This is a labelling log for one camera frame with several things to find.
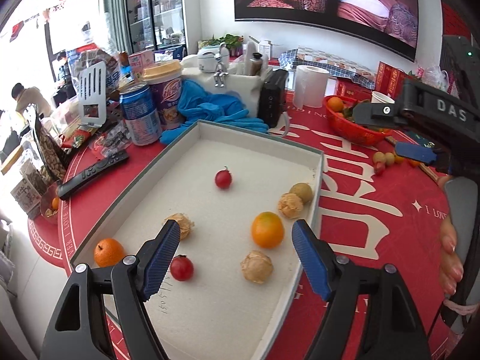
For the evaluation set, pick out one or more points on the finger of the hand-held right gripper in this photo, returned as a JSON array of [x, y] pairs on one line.
[[414, 152], [378, 114]]

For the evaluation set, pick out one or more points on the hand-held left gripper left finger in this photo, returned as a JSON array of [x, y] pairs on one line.
[[159, 266]]

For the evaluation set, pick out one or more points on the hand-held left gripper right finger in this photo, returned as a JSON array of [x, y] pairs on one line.
[[311, 258]]

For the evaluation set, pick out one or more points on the small orange kumquat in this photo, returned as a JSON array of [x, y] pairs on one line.
[[399, 159]]

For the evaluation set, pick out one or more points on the red cherry tomato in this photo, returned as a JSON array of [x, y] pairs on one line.
[[223, 179], [182, 269]]

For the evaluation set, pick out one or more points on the small yellow-green fruit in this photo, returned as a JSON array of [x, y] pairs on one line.
[[378, 157], [390, 158]]

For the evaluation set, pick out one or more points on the dried husk physalis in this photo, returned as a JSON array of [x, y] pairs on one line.
[[257, 267], [186, 227], [290, 206]]

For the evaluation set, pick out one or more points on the oval orange with green top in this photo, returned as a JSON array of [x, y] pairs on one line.
[[267, 230]]

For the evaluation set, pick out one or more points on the small mandarin orange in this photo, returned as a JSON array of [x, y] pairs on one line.
[[108, 253]]

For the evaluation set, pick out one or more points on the grey shallow tray box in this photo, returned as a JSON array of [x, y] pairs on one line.
[[210, 307]]

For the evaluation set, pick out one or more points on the round greenish brown fruit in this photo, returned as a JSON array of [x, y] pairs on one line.
[[303, 192]]

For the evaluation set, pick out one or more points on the person's right hand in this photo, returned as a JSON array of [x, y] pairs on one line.
[[450, 266]]

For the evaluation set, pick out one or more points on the floral paper cup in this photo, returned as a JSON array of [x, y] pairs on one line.
[[380, 97]]

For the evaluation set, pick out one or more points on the wooden back scratcher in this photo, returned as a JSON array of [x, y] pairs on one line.
[[431, 172]]

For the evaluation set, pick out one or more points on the red plastic basket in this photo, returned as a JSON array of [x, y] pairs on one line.
[[348, 131]]

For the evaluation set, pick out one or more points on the red gift box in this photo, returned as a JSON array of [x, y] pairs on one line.
[[392, 78], [352, 88]]

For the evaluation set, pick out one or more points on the clear plastic bag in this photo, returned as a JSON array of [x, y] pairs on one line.
[[431, 77]]

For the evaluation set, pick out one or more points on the orange with leaves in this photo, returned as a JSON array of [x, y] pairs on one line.
[[335, 104]]

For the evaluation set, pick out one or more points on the white toilet paper roll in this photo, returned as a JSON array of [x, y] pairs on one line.
[[309, 86]]

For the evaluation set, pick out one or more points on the blue checkered cloth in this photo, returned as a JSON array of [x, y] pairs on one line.
[[326, 60]]

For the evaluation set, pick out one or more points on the black portable radio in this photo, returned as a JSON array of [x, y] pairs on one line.
[[272, 101]]

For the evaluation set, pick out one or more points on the black remote control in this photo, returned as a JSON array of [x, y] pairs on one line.
[[93, 170]]

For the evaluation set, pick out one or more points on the small snack bowl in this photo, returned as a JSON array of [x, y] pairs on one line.
[[50, 204]]

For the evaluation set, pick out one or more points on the dark thermos bottle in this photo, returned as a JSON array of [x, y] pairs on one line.
[[256, 63]]

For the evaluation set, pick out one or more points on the black snack packets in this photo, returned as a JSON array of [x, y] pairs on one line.
[[114, 138]]

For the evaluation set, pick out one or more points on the red and green candy packet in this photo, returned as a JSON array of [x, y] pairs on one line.
[[78, 138]]

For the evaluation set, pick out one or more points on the blue drink can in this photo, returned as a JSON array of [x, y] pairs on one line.
[[140, 116]]

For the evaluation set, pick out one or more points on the small printed box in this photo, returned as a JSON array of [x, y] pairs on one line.
[[24, 195]]

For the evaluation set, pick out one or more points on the open bag of nuts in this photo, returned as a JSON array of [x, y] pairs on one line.
[[48, 150]]

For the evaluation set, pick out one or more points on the silver robot figurine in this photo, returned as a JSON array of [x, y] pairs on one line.
[[221, 67]]

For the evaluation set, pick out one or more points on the blue rubber gloves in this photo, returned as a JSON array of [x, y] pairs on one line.
[[210, 108]]

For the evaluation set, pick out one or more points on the green potted plant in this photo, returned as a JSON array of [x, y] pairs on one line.
[[227, 43]]

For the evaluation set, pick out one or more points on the purple milk tea cup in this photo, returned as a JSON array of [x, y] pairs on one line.
[[165, 97]]

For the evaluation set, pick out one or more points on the white rice cooker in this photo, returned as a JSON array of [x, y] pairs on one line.
[[206, 60]]

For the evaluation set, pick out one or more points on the white slotted spatula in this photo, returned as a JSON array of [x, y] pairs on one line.
[[92, 82]]

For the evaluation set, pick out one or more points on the pink drink carton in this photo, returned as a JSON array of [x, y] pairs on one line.
[[140, 63]]

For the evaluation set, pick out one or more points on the large printed snack bag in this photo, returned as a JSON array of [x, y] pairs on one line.
[[93, 60]]

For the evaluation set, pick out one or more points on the glass door cabinet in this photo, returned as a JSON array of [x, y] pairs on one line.
[[157, 7]]

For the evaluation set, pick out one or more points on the green curtain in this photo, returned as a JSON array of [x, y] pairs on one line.
[[114, 11]]

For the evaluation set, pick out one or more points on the wall television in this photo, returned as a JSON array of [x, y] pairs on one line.
[[326, 3]]

